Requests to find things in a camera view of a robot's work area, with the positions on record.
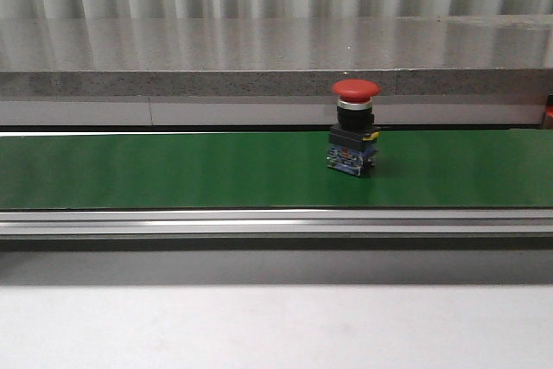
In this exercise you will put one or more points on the red mushroom push button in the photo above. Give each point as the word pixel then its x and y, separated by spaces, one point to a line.
pixel 352 141

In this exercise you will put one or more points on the green conveyor belt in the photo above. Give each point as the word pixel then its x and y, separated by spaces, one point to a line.
pixel 415 168

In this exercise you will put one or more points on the grey speckled stone counter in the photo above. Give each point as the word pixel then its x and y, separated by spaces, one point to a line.
pixel 156 72

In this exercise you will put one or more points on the orange red object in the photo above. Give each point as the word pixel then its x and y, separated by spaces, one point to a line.
pixel 548 114

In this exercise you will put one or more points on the aluminium conveyor frame rail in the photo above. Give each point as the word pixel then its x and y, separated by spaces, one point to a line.
pixel 275 229

